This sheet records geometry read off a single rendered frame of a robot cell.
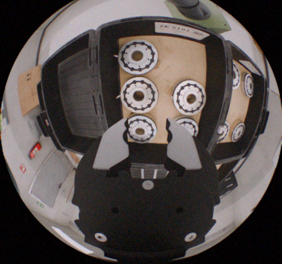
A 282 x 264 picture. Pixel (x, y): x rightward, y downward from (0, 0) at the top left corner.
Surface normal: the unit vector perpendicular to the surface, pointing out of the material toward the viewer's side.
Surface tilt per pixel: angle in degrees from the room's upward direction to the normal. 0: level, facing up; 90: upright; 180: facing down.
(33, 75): 74
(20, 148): 90
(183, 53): 0
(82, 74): 0
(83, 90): 0
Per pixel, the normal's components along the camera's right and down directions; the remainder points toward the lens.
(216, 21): -0.76, 0.44
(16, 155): 0.99, -0.01
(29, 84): 0.94, 0.11
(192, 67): -0.12, 0.50
